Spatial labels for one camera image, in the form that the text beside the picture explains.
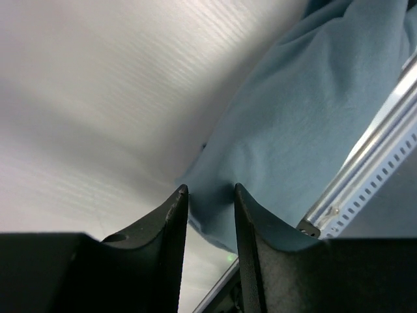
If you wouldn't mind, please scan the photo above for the light blue cable duct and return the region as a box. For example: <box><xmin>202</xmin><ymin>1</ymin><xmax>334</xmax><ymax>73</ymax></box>
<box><xmin>319</xmin><ymin>129</ymin><xmax>416</xmax><ymax>239</ymax></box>

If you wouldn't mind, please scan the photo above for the blue-grey t-shirt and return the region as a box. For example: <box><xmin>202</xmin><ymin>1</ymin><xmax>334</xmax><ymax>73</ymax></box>
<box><xmin>179</xmin><ymin>1</ymin><xmax>416</xmax><ymax>252</ymax></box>

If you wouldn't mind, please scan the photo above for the aluminium front rail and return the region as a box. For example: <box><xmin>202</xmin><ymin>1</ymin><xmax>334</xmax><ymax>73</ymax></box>
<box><xmin>196</xmin><ymin>59</ymin><xmax>416</xmax><ymax>312</ymax></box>

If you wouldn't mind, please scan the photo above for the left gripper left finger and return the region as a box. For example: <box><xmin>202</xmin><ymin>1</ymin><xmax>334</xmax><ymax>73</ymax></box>
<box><xmin>102</xmin><ymin>185</ymin><xmax>188</xmax><ymax>312</ymax></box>

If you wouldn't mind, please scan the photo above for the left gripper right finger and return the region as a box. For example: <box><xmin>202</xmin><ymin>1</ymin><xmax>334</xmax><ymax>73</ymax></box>
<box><xmin>235</xmin><ymin>184</ymin><xmax>319</xmax><ymax>312</ymax></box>

